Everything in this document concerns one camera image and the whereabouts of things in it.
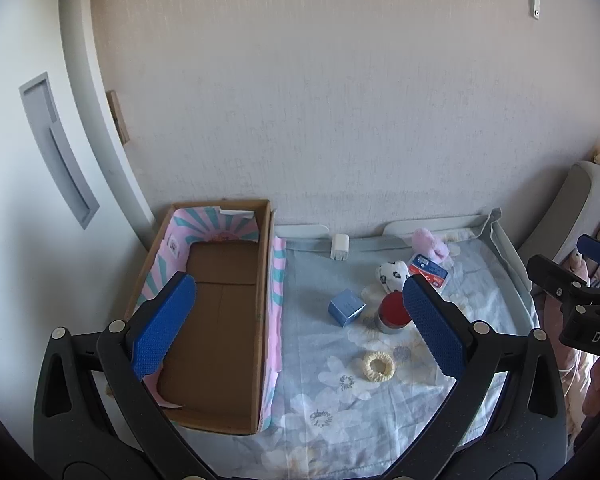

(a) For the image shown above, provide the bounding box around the white spotted plush ball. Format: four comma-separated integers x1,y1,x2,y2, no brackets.
375,260,410,293

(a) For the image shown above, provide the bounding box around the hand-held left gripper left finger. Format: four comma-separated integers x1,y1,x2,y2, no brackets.
32,271,221,480

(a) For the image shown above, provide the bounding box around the cream hair scrunchie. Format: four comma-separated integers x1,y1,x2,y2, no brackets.
361,351,396,382

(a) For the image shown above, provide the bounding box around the clear case with blue-red cards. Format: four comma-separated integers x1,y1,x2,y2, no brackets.
407,254,449,288

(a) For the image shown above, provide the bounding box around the grey recessed door handle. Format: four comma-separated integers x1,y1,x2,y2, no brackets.
19,72,101,231

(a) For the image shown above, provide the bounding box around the small blue box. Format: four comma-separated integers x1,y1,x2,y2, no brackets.
328,289,366,328

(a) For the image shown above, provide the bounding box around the white sliding door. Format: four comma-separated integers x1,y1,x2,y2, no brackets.
0,0,156,411

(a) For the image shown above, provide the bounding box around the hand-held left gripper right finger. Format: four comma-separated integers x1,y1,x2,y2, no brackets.
380,275,568,480

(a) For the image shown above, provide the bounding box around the grey chair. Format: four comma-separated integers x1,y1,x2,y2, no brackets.
517,160,600,266

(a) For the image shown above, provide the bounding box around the red lid jar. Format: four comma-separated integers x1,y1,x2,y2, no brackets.
376,291,412,335

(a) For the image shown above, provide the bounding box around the light blue floral sheet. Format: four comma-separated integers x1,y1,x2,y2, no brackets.
230,212,541,480

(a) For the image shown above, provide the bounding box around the pink plush toy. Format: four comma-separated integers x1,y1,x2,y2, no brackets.
411,228,452,263

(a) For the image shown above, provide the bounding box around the wooden wall block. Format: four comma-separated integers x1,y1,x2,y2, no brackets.
106,90,131,146

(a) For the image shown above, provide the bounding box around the cardboard box with pink lining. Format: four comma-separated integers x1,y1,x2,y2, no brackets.
122,199,277,435

